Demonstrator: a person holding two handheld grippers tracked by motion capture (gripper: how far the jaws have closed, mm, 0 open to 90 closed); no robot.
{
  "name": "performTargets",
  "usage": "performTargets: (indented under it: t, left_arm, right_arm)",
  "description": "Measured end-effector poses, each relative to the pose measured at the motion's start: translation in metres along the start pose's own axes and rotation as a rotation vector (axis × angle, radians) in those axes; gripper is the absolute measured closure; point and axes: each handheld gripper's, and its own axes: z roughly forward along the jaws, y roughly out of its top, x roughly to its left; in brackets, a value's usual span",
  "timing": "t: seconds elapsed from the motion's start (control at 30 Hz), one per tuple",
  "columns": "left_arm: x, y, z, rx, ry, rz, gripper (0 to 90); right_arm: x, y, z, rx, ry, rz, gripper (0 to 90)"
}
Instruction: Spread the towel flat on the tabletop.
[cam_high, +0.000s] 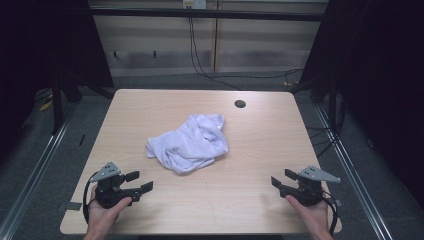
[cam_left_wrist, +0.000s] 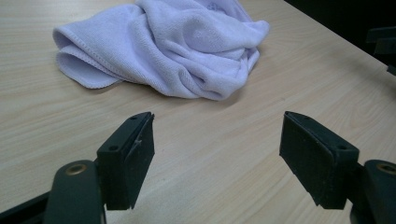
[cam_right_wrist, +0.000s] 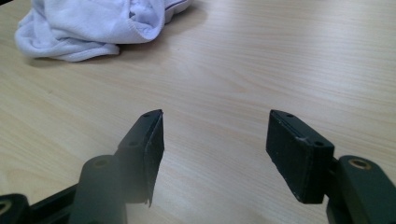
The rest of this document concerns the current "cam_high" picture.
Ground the black metal stand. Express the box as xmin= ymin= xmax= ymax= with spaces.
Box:
xmin=50 ymin=74 xmax=116 ymax=136
xmin=287 ymin=74 xmax=338 ymax=134

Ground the white towel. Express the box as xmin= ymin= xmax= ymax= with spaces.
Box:
xmin=145 ymin=113 xmax=230 ymax=175

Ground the black horizontal bar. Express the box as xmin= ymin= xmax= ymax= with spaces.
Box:
xmin=89 ymin=7 xmax=330 ymax=23

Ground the yellow object on floor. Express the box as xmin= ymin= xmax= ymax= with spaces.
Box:
xmin=38 ymin=99 xmax=54 ymax=113

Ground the person's left hand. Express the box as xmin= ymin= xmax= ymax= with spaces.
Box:
xmin=86 ymin=196 xmax=133 ymax=236

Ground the bundle of black cables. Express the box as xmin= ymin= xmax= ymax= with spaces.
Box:
xmin=305 ymin=109 xmax=346 ymax=158

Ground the white wall outlet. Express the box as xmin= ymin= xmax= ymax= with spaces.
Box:
xmin=181 ymin=0 xmax=208 ymax=10

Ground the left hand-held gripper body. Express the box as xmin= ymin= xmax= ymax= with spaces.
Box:
xmin=89 ymin=162 xmax=141 ymax=210

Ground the person's right hand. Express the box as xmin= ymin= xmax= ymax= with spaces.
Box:
xmin=285 ymin=194 xmax=331 ymax=236

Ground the aluminium floor rail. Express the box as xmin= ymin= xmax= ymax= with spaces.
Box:
xmin=0 ymin=99 xmax=82 ymax=240
xmin=314 ymin=104 xmax=395 ymax=240

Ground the black hanging wall cable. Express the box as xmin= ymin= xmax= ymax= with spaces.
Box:
xmin=188 ymin=16 xmax=242 ymax=91

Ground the left hand-held gripper black cable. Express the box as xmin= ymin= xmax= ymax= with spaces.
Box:
xmin=82 ymin=171 xmax=101 ymax=225

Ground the dark curtain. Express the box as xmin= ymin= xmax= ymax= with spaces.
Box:
xmin=299 ymin=0 xmax=424 ymax=211
xmin=0 ymin=0 xmax=115 ymax=168

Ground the hand-held gripper black cable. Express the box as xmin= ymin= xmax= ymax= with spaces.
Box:
xmin=82 ymin=171 xmax=101 ymax=225
xmin=321 ymin=190 xmax=339 ymax=237

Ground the right hand-held gripper black cable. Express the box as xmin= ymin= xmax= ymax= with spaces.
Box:
xmin=321 ymin=190 xmax=339 ymax=237

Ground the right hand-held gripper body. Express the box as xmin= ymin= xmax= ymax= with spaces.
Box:
xmin=279 ymin=165 xmax=342 ymax=207

